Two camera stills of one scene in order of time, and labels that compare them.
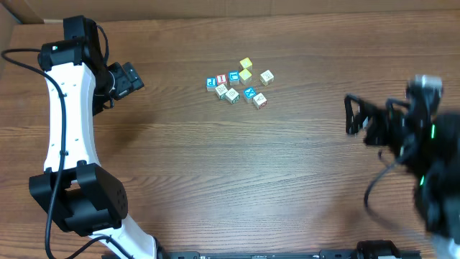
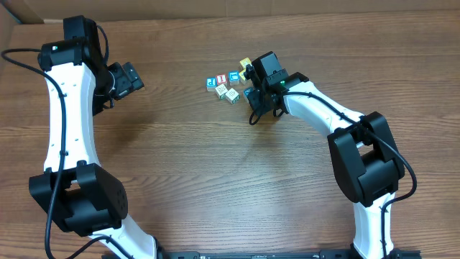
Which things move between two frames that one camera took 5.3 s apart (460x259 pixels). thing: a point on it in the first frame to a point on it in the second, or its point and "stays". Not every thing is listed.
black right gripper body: x=376 y=126 to x=252 y=83
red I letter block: x=221 y=79 stays
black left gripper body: x=129 y=77 stays
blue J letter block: x=233 y=78 stays
